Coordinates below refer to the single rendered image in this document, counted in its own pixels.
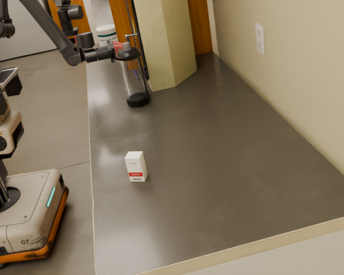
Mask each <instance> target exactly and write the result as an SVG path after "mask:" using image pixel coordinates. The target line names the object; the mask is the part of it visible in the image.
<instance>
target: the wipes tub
mask: <svg viewBox="0 0 344 275"><path fill-rule="evenodd" d="M96 32H97V36H98V40H99V44H100V47H102V46H107V42H106V41H108V40H109V41H110V43H111V42H112V41H116V42H118V38H117V34H116V29H115V25H114V24H109V25H104V26H100V27H98V28H97V29H96Z"/></svg>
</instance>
